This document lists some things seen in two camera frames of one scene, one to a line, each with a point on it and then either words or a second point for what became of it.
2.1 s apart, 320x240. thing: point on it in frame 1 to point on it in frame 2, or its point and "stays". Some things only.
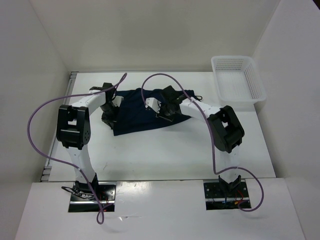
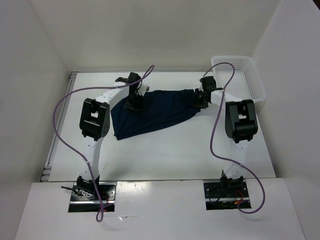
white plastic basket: x=238 y=80 stays
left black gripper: x=110 y=120 to x=136 y=107
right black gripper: x=161 y=114 to x=200 y=105
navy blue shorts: x=130 y=113 stays
